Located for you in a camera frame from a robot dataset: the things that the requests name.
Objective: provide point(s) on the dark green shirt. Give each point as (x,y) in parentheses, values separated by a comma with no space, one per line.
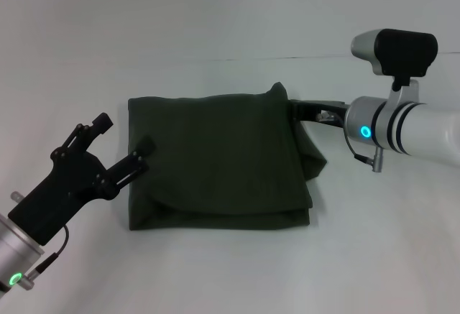
(223,156)

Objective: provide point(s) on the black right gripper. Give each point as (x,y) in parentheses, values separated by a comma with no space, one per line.
(316,111)

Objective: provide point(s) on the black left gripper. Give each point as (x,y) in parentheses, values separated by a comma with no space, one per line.
(61,192)

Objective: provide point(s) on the silver black-faced housing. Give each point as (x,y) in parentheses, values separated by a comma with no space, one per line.
(399,53)

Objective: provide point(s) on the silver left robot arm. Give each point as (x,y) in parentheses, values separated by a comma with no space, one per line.
(16,253)

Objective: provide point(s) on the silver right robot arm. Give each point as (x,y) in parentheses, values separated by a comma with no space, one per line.
(406,127)

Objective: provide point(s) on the small silver round plug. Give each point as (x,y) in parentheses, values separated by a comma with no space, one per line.
(17,197)

